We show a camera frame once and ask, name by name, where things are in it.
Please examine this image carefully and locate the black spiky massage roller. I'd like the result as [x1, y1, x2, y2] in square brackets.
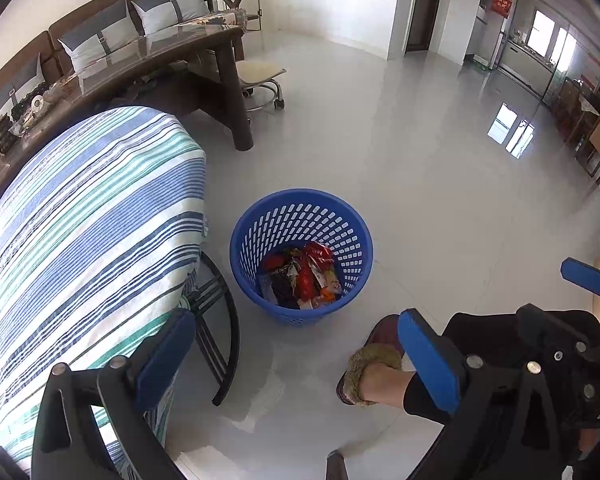
[270, 272, 301, 309]

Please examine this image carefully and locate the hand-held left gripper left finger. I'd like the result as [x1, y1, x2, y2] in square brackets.
[30, 307, 216, 480]

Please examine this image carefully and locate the person's black trouser leg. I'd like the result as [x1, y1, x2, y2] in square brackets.
[404, 309, 600, 427]

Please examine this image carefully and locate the dark wooden coffee table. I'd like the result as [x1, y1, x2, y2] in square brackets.
[0, 25, 254, 152]

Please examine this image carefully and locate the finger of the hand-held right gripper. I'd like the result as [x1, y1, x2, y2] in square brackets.
[516, 303, 589, 362]
[560, 257, 600, 311]

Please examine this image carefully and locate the wooden sofa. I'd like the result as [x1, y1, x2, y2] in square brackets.
[0, 0, 253, 111]

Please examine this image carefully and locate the blue plastic basket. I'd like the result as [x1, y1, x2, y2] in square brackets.
[229, 188, 374, 325]

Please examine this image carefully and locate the black textured plant pot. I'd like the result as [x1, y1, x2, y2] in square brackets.
[0, 114, 17, 154]

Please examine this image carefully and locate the person's right hand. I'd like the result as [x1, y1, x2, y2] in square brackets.
[576, 429, 600, 462]

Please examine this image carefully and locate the dark wooden door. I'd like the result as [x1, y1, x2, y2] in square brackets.
[404, 0, 449, 54]

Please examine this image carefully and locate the crushed red soda can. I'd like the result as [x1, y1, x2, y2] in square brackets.
[304, 241, 336, 267]

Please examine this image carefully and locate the kitchen counter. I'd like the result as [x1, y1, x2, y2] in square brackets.
[496, 39, 557, 107]

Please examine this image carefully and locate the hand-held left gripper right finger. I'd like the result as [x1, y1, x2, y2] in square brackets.
[397, 307, 565, 480]

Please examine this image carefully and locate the white refrigerator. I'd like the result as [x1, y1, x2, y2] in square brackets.
[472, 9, 507, 69]

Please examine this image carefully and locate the floral sofa blanket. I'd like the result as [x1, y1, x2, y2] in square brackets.
[179, 9, 249, 30]

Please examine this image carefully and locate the blue striped tablecloth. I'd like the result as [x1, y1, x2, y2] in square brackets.
[0, 105, 209, 477]

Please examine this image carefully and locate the cushioned rolling stool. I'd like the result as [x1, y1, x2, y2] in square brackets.
[236, 59, 288, 112]

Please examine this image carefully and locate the grey blue throw pillow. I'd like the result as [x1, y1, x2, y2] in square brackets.
[0, 52, 47, 112]
[57, 0, 144, 74]
[130, 0, 212, 37]

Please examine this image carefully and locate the maroon fuzzy slipper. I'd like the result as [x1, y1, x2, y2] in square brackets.
[335, 313, 407, 407]

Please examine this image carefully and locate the person's foot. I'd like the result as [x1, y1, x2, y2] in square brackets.
[354, 364, 417, 405]

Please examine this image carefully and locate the black metal table frame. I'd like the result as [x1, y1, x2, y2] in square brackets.
[182, 252, 241, 407]

